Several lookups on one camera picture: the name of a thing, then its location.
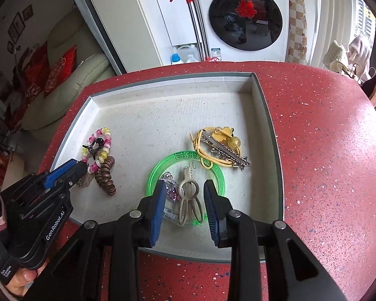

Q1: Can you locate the white washing machine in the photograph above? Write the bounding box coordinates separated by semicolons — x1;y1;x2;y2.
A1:
190;0;289;62

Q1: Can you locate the pink yellow beaded bracelet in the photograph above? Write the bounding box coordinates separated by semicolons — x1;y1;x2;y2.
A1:
81;127;112;174

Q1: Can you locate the beige cutout hair clip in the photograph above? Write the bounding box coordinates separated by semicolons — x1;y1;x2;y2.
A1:
177;167;204;226

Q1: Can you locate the silver star hair clip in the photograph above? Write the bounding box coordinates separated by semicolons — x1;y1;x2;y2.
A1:
201;133;251;170

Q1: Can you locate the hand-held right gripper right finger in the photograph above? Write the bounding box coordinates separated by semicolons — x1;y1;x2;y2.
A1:
204;179;348;301

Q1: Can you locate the person's left hand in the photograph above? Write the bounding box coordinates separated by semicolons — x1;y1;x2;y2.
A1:
5;258;50;298

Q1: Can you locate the mop with red hook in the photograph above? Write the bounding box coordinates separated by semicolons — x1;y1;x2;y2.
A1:
170;0;221;62

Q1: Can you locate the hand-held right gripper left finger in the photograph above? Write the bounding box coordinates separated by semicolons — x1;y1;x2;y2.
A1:
25;179;167;301

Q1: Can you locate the white cabinet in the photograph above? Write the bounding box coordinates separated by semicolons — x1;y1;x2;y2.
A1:
128;0;204;67

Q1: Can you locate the white plastic jug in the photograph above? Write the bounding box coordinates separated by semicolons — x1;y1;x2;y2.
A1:
176;44;197;60

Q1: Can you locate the green translucent bracelet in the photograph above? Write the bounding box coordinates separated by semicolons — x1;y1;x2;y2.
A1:
148;151;226;226

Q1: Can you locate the rhinestone hair clip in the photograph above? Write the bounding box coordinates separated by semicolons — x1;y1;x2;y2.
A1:
161;171;180;201

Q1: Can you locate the yellow beaded hair tie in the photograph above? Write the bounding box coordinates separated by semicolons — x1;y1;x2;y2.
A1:
190;127;241;168

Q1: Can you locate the brown braided hair tie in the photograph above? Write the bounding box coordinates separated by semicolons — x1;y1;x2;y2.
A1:
78;172;96;188

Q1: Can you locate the grey jewelry tray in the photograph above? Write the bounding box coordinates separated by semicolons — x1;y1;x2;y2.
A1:
50;72;285;263

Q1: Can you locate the cream leather sofa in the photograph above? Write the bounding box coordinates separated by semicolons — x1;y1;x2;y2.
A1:
20;14;116;130

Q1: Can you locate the clear plastic hair clip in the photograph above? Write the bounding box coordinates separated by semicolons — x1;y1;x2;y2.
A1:
163;207;180;221

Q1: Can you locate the beige cloth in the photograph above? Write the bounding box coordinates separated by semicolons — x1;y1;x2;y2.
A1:
323;40;349;71

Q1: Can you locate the black claw hair clip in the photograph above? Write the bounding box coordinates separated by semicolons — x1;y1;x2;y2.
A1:
82;138;105;160

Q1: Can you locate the large picture frame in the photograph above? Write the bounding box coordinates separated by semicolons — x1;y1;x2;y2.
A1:
8;13;23;43

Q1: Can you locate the checkered cloth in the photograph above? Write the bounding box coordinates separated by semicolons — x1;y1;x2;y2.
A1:
288;0;308;65

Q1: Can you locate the white curtain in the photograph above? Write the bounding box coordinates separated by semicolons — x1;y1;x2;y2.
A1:
310;0;360;69

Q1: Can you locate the brown spiral hair tie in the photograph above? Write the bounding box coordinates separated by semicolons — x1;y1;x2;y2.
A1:
95;156;117;196

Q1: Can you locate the red embroidered cushion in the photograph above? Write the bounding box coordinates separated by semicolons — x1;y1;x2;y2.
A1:
44;44;77;98
24;42;49;101

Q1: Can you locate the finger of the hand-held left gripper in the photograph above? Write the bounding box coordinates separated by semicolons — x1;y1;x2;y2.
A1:
45;159;89;189
55;169;90;192

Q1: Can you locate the pale pink cloth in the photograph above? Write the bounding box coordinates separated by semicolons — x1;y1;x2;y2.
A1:
348;35;372;80

